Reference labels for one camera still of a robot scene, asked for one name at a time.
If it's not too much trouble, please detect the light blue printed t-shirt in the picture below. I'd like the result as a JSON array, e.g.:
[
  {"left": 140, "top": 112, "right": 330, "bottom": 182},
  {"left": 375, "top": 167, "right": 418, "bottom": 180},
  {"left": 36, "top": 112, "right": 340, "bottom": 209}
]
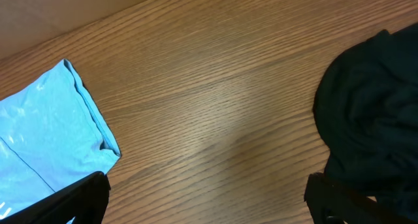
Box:
[{"left": 1, "top": 59, "right": 121, "bottom": 219}]

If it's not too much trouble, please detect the black t-shirt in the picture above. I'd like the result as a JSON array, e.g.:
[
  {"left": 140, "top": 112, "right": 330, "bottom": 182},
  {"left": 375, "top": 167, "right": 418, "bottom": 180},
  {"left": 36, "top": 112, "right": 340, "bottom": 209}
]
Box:
[{"left": 313, "top": 24, "right": 417, "bottom": 220}]

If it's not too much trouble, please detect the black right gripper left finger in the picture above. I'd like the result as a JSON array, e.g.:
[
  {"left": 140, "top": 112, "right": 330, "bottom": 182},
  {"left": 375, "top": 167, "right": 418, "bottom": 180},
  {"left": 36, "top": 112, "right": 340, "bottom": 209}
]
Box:
[{"left": 1, "top": 171, "right": 110, "bottom": 224}]

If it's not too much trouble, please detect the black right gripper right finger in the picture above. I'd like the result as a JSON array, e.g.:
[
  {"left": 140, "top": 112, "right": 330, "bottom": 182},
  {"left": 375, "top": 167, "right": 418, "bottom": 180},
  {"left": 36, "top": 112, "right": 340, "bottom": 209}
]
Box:
[{"left": 304, "top": 172, "right": 415, "bottom": 224}]

